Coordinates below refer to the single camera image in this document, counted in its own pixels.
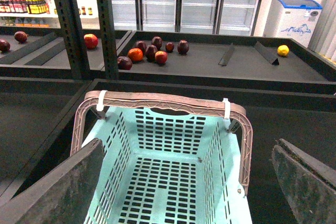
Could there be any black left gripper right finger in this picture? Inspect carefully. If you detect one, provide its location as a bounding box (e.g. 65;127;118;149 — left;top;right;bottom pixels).
271;138;335;223

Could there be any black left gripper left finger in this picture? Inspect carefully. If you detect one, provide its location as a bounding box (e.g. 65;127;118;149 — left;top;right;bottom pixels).
1;138;103;223

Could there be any teal plastic shopping basket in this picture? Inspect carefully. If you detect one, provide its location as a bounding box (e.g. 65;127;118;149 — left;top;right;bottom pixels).
85;107;252;223

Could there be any dark red apple front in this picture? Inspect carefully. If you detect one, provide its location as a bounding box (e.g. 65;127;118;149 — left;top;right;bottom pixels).
117;56;133;70

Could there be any dark red apple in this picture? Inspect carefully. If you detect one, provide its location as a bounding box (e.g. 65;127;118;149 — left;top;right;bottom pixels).
0;39;10;52
117;56;133;70

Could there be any dark red apple far left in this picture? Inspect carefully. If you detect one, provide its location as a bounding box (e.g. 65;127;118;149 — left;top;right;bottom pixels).
0;39;10;52

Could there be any dark red apple left shelf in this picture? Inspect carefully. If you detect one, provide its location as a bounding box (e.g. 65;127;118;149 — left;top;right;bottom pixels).
14;31;28;44

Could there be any red apple in cluster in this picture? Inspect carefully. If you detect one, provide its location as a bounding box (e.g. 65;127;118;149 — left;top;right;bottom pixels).
154;51;167;64

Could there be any dark apple cluster centre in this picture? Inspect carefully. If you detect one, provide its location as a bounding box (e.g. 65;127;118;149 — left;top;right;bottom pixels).
145;45;157;62

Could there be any dark apple cluster back left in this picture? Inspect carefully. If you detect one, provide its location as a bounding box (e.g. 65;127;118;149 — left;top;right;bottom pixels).
134;40;147;54

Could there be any small dark apple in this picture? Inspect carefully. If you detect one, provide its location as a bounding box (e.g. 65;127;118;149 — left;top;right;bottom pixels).
165;42;175;53

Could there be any white zip tie left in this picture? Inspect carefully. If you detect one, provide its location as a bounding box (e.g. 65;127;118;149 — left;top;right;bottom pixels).
96;90;107;112

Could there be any white zip tie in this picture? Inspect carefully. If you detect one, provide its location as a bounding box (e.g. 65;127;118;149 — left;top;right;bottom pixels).
96;90;107;112
223;98;231;120

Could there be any black produce display bin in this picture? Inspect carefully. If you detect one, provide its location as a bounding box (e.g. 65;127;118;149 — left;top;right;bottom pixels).
0;26;336;112

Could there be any white zip tie right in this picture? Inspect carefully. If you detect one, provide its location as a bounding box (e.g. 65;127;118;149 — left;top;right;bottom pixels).
223;98;231;120

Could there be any yellow lemon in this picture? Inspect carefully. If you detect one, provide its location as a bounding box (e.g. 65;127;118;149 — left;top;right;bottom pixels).
277;45;290;57

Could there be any black shelf divider right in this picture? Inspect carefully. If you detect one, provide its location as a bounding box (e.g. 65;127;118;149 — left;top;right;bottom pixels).
254;41;279;66

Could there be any black shelf divider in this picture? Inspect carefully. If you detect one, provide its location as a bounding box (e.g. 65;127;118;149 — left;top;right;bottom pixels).
218;43;235;66
254;41;279;66

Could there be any black shelf divider left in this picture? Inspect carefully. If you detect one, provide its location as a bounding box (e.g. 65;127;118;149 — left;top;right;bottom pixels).
218;43;235;66

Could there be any orange red fruit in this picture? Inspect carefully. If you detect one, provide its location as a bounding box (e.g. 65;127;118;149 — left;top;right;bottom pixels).
128;48;143;62

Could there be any white chest freezer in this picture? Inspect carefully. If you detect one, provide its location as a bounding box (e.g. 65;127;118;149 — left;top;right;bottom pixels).
263;0;323;47

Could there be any white shelf with bottles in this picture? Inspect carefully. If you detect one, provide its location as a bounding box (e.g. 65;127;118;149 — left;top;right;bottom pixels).
1;0;99;29

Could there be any glass door refrigerator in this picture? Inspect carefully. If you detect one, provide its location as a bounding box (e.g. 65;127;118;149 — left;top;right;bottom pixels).
112;0;261;36

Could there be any dark metal rack post left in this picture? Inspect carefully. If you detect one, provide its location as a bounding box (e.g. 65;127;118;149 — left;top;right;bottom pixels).
54;0;91;80

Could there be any dark metal rack post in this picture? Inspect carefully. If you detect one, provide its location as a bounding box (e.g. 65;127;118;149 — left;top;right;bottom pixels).
54;0;91;80
97;0;119;80

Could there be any dark metal rack post right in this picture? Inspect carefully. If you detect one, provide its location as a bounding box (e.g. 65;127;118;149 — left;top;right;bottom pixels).
97;0;119;80

